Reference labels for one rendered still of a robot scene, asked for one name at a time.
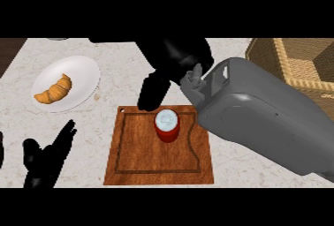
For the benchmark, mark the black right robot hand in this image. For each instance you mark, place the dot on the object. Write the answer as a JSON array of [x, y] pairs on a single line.
[[176, 57]]

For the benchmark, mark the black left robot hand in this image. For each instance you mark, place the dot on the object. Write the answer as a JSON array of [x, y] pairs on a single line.
[[46, 160]]

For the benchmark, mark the red can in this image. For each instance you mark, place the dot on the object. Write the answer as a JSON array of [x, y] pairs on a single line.
[[167, 125]]

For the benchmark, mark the white plate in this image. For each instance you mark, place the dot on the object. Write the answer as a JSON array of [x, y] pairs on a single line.
[[65, 84]]

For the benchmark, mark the golden croissant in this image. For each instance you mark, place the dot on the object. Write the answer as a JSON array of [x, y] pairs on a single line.
[[55, 90]]

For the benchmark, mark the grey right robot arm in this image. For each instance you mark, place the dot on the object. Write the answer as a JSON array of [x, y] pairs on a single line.
[[265, 117]]

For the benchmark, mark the brown wooden cutting board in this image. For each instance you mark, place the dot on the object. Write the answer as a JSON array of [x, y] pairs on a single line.
[[158, 150]]

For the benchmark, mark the wicker basket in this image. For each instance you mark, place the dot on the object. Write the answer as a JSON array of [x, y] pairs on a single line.
[[300, 70]]

